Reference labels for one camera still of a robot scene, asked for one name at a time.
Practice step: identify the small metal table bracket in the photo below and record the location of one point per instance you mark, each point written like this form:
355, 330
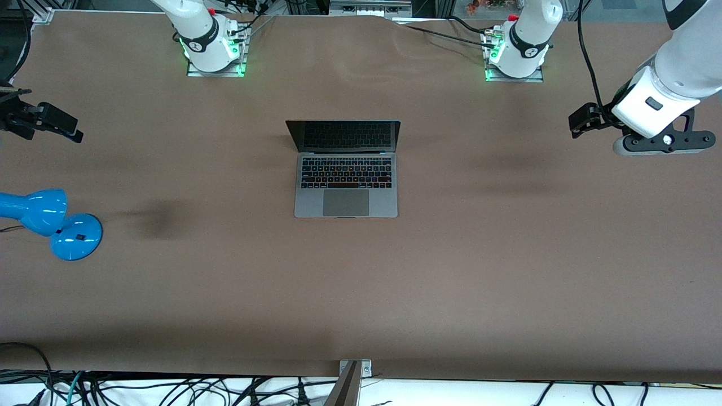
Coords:
366, 369

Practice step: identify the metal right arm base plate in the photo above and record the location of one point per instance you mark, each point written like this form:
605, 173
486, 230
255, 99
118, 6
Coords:
217, 73

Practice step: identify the dark metal beam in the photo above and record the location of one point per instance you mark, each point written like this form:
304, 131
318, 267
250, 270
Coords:
345, 392

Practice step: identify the brown table cover sheet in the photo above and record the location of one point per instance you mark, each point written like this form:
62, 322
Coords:
507, 254

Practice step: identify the aluminium frame profile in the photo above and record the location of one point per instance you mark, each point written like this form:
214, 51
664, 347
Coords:
42, 14

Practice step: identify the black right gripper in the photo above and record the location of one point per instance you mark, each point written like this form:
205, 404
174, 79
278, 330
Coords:
16, 118

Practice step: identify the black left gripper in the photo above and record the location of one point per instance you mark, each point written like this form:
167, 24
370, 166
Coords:
599, 118

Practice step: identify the grey laptop with black keyboard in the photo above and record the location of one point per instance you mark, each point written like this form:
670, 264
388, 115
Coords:
345, 203

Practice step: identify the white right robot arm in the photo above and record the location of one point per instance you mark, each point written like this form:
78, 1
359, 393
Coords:
203, 34

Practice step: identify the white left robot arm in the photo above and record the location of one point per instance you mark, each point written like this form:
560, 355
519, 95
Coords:
524, 39

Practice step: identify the blue desk lamp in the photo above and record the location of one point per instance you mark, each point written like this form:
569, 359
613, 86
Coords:
76, 237

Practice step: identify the grey metal equipment box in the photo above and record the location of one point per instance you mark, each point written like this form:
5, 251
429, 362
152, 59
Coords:
369, 8

